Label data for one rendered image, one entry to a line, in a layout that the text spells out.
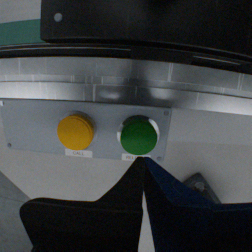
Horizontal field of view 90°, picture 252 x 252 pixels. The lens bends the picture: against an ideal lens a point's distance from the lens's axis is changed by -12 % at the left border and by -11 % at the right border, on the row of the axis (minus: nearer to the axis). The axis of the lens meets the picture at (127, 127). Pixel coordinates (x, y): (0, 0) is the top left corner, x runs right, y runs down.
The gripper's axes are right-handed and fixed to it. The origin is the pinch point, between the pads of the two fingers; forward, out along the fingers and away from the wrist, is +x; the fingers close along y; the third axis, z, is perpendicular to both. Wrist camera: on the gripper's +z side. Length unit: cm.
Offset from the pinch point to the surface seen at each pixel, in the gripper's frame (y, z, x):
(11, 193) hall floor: 134, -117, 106
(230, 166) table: -21.7, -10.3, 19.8
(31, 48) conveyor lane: 14.8, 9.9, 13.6
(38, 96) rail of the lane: 11.4, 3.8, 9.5
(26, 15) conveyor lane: 15.8, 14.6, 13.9
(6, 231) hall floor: 174, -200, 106
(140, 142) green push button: -0.2, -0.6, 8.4
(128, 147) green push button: 1.1, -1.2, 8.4
